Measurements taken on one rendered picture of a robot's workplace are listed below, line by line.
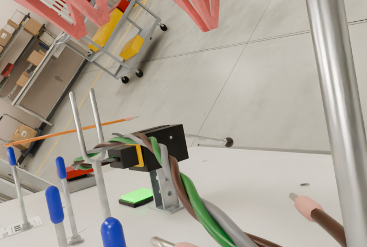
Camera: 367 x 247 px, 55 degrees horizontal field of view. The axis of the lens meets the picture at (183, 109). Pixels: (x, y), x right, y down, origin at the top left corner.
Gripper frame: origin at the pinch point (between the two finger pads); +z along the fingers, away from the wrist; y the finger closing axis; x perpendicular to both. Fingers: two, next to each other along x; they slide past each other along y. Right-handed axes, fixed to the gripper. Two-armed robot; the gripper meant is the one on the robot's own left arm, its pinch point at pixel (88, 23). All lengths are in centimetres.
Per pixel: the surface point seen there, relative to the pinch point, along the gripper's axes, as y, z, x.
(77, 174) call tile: -22.4, 18.7, -4.2
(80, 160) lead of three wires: 6.1, 8.6, -10.7
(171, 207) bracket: 1.7, 20.8, -4.7
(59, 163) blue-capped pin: -0.7, 9.5, -10.6
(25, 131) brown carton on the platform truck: -715, 107, 147
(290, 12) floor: -109, 61, 203
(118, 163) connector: 0.9, 13.1, -6.3
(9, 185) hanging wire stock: -74, 25, -7
